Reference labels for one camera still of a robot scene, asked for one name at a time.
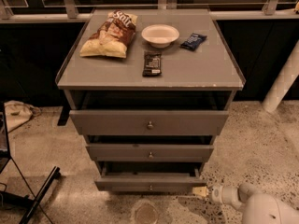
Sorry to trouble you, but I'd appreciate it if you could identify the blue snack packet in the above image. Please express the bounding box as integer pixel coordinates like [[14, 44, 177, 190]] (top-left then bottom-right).
[[180, 33, 207, 51]]

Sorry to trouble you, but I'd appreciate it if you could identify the dark chocolate bar wrapper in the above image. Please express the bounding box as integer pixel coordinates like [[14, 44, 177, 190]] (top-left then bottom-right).
[[142, 51, 162, 77]]

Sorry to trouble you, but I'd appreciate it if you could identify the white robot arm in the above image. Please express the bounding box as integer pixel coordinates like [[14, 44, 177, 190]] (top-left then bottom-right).
[[192, 42, 299, 224]]

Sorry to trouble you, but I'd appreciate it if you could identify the white bowl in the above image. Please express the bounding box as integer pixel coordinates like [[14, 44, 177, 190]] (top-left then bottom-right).
[[141, 24, 179, 49]]

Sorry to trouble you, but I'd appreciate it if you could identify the beige cloth bag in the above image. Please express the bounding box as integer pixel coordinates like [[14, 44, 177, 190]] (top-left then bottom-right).
[[4, 101, 41, 132]]

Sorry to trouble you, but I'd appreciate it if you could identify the metal window railing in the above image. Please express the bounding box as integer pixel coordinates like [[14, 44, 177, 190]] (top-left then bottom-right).
[[0, 0, 299, 23]]

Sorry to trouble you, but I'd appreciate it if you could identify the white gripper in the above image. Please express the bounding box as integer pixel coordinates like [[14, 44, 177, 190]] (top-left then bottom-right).
[[192, 185, 239, 204]]

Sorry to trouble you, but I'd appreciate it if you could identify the yellow brown chip bag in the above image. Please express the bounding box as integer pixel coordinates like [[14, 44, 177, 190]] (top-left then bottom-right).
[[79, 10, 137, 58]]

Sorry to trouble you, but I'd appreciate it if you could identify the grey top drawer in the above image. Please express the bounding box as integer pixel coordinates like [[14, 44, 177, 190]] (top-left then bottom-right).
[[69, 110, 228, 136]]

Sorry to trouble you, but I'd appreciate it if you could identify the grey middle drawer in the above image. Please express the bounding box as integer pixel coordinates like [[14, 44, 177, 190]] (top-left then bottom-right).
[[86, 144, 214, 162]]

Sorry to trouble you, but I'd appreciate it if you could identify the grey bottom drawer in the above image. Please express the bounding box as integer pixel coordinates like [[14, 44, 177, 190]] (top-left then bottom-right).
[[95, 170, 206, 193]]

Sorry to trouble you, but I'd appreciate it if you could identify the grey drawer cabinet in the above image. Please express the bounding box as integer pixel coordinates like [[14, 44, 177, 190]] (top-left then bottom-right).
[[55, 8, 247, 173]]

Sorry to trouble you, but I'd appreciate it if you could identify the grey drawer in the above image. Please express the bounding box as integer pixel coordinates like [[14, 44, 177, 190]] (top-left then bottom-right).
[[86, 144, 214, 162], [69, 110, 228, 136], [95, 170, 206, 193]]

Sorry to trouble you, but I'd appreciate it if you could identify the black metal stand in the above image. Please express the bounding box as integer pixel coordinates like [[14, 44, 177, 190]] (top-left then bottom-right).
[[0, 103, 61, 224]]

